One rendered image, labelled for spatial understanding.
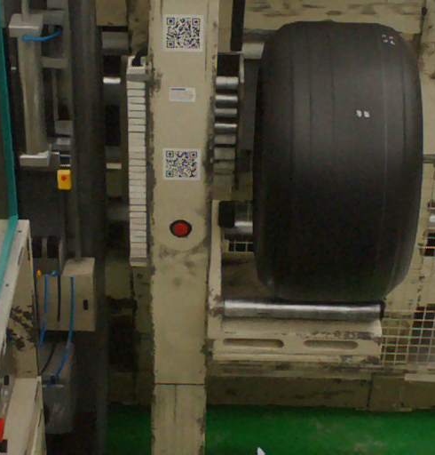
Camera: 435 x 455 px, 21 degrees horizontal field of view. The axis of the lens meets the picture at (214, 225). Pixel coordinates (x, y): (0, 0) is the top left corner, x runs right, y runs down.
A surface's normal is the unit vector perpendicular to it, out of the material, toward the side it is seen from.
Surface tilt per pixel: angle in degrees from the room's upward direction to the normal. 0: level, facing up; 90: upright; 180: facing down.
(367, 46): 8
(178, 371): 90
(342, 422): 0
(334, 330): 0
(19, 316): 90
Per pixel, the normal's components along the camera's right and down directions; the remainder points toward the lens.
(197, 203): 0.00, 0.58
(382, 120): 0.02, -0.23
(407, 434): 0.03, -0.82
